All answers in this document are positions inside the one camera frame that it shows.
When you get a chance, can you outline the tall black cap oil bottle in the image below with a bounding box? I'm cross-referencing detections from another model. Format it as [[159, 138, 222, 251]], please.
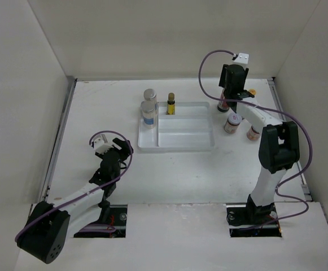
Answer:
[[217, 88, 230, 112]]

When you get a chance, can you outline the blue label shaker jar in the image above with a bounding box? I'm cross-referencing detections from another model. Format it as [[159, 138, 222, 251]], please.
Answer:
[[141, 100, 156, 129], [143, 89, 157, 104]]

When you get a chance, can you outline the small yellow label bottle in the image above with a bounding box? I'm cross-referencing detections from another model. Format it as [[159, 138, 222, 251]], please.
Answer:
[[167, 93, 176, 115]]

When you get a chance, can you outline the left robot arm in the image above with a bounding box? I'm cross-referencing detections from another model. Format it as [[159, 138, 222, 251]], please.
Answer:
[[15, 134, 134, 264]]

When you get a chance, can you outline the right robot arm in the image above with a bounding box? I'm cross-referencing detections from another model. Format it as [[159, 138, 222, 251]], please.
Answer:
[[219, 64, 300, 226]]

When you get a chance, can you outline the red lid sauce jar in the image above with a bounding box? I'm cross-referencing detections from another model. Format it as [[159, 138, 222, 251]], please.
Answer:
[[246, 126, 261, 141], [224, 113, 242, 134]]

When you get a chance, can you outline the white divided organizer tray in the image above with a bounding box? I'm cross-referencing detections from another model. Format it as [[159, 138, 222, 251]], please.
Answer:
[[138, 102, 215, 153]]

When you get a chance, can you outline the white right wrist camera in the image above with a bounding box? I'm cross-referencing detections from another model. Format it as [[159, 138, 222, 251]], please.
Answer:
[[232, 53, 250, 69]]

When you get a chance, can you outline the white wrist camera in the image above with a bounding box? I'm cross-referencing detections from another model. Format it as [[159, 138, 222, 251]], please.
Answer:
[[232, 53, 250, 69], [90, 134, 113, 155]]

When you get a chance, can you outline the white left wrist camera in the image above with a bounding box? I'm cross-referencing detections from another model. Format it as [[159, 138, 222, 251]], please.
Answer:
[[90, 134, 113, 155]]

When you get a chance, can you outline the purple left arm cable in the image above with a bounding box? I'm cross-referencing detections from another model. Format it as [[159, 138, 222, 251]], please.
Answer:
[[14, 130, 134, 243]]

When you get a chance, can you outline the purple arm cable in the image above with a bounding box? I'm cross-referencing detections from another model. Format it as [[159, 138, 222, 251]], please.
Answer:
[[198, 50, 314, 226], [14, 130, 134, 243]]

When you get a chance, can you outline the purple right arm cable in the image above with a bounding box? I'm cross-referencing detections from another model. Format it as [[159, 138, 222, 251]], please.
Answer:
[[198, 50, 314, 226]]

